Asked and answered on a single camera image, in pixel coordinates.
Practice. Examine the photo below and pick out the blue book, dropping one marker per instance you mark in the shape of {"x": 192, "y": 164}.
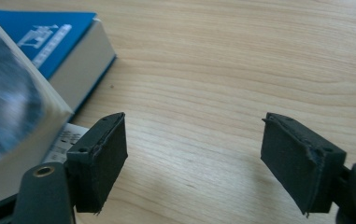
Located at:
{"x": 45, "y": 34}

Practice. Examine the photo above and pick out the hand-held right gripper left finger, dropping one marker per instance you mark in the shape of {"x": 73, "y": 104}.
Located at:
{"x": 99, "y": 161}

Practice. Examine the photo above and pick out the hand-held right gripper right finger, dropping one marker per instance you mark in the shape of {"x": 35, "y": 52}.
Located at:
{"x": 303, "y": 165}

